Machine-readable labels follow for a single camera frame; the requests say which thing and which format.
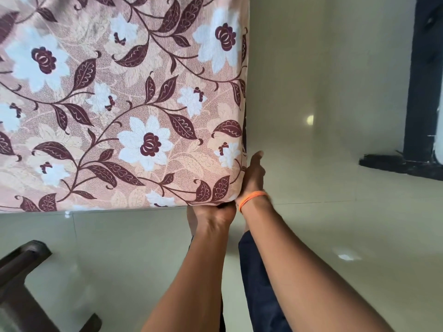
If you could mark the person's left forearm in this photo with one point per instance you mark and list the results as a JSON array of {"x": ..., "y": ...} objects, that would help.
[{"x": 193, "y": 283}]

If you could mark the person's right forearm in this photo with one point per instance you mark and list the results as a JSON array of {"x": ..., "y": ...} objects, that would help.
[{"x": 304, "y": 273}]

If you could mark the orange wrist band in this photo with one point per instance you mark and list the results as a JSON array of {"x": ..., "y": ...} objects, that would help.
[{"x": 252, "y": 196}]

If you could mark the person's left hand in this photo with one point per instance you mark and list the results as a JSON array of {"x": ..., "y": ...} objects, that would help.
[{"x": 211, "y": 216}]

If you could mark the person's right hand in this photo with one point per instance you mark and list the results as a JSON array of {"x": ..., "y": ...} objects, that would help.
[{"x": 254, "y": 179}]

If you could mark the black framed white furniture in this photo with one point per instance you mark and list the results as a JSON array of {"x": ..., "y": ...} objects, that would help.
[{"x": 422, "y": 82}]

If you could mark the person's dark trousers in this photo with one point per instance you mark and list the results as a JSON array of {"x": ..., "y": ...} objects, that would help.
[{"x": 259, "y": 290}]

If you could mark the peach floral sheet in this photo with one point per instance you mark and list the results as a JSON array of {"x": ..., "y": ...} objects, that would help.
[{"x": 121, "y": 100}]

